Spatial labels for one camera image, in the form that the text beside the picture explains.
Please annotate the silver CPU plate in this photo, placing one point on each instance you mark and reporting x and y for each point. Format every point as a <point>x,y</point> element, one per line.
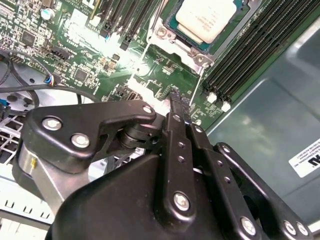
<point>205,17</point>

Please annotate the thin metal locking lever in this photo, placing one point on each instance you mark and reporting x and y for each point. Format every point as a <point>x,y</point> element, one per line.
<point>147,50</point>
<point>197,85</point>

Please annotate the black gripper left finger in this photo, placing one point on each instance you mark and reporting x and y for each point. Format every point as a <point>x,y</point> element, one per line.
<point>75,120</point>

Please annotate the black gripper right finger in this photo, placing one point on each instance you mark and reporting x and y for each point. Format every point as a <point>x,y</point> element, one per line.
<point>223,171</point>

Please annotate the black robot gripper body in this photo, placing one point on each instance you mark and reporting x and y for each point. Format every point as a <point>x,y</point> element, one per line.
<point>112,200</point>

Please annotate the metal socket cover frame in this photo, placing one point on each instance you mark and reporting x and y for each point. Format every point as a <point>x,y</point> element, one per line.
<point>237,35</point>

